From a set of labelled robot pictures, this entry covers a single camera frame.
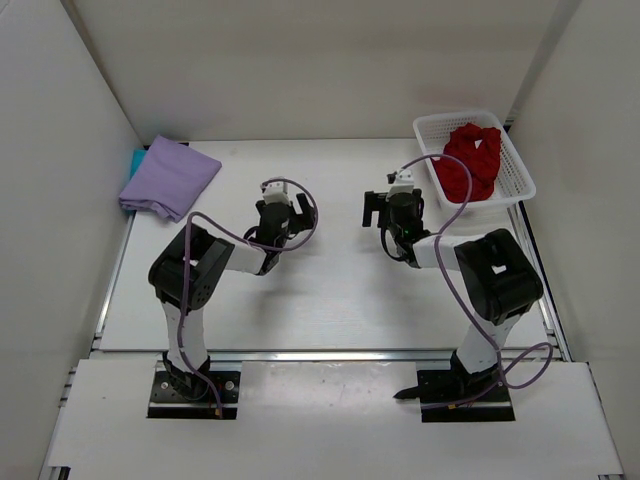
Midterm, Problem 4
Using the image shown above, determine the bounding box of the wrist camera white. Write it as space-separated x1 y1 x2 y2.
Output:
261 180 290 205
387 169 415 198

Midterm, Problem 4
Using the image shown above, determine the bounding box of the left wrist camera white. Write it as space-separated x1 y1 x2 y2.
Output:
261 180 290 205

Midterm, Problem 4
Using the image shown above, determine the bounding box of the teal t shirt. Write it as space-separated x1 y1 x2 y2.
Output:
129 149 147 178

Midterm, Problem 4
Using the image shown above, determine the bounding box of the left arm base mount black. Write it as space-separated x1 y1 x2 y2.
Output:
147 359 241 420

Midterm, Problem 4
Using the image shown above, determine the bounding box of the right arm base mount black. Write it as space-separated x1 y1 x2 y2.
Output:
393 369 515 423

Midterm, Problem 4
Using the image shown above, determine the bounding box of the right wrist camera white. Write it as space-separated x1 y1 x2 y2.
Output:
387 169 415 198

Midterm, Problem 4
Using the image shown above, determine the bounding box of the lavender t shirt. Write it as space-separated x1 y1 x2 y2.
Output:
118 135 222 223

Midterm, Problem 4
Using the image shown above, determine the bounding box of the red t shirt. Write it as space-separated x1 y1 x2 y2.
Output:
434 123 501 203

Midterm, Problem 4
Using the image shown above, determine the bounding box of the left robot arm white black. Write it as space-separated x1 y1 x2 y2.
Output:
148 192 318 402

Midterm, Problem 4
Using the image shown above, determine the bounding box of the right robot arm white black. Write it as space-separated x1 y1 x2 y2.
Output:
362 189 543 400

